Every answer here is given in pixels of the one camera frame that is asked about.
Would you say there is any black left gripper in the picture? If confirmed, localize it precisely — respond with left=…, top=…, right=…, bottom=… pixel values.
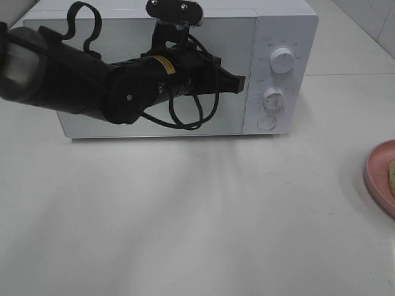
left=140, top=44, right=246, bottom=99

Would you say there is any white microwave oven body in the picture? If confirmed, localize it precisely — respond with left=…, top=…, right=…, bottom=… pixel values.
left=22, top=1, right=318, bottom=136

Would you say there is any white timer knob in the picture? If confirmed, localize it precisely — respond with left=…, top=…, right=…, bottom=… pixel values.
left=262, top=87, right=285, bottom=112

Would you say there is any pink plate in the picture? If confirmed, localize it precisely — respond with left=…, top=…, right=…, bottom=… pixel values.
left=364, top=139, right=394, bottom=220

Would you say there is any upper white power knob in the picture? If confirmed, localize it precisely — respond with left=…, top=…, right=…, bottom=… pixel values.
left=269, top=46, right=295, bottom=74

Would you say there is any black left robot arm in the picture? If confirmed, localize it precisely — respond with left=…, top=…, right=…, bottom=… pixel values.
left=1, top=23, right=246, bottom=130

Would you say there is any round white door button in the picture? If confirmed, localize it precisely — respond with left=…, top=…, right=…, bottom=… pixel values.
left=257, top=115, right=277, bottom=131

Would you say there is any sandwich with lettuce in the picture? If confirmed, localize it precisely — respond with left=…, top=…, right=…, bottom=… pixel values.
left=388, top=160, right=395, bottom=196

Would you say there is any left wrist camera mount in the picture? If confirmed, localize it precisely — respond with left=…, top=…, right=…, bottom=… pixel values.
left=146, top=0, right=204, bottom=51

